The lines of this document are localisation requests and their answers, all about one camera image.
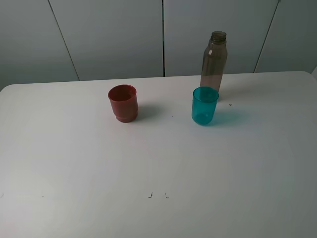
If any smoky transparent plastic bottle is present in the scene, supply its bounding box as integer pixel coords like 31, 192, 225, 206
200, 31, 228, 93

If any teal transparent plastic cup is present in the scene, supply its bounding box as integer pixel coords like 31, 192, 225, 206
192, 87, 219, 125

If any red plastic cup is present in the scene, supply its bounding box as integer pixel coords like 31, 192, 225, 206
108, 84, 138, 123

